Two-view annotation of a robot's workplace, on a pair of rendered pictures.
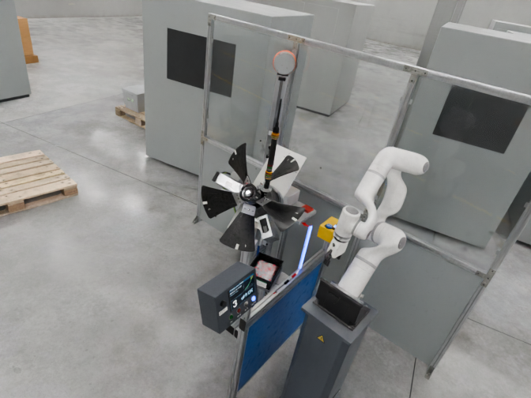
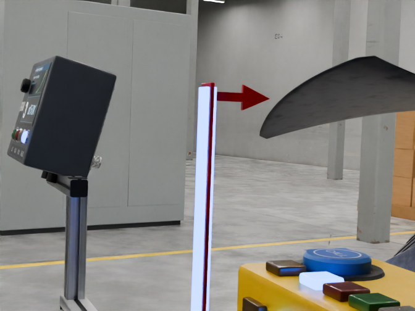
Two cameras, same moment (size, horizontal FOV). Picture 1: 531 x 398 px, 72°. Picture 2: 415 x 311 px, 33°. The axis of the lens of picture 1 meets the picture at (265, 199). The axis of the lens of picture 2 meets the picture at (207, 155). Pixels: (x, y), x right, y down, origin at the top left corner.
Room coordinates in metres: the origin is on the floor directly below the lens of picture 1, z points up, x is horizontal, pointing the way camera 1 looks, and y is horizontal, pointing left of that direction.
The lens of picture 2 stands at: (2.14, -0.82, 1.16)
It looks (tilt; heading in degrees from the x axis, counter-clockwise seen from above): 3 degrees down; 125
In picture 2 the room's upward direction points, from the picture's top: 2 degrees clockwise
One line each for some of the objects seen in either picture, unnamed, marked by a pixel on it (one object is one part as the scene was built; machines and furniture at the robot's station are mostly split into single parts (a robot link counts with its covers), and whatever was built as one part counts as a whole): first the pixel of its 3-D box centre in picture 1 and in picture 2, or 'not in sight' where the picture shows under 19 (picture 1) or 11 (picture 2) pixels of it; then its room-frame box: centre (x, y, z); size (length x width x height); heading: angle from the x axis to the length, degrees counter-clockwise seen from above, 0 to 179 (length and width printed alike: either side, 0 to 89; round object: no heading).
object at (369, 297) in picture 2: not in sight; (373, 303); (2.01, -0.50, 1.08); 0.02 x 0.02 x 0.01; 57
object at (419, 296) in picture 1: (304, 239); not in sight; (2.55, -0.39, 0.50); 2.59 x 0.03 x 0.91; 57
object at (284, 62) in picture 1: (284, 62); not in sight; (2.67, 0.03, 1.88); 0.16 x 0.07 x 0.16; 92
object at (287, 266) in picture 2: not in sight; (285, 268); (1.94, -0.46, 1.08); 0.02 x 0.02 x 0.01; 57
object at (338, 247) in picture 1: (338, 244); not in sight; (1.46, -0.39, 1.32); 0.10 x 0.07 x 0.11; 138
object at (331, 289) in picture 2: not in sight; (346, 291); (1.99, -0.49, 1.08); 0.02 x 0.02 x 0.01; 57
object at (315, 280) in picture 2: not in sight; (321, 280); (1.97, -0.47, 1.08); 0.02 x 0.02 x 0.01; 57
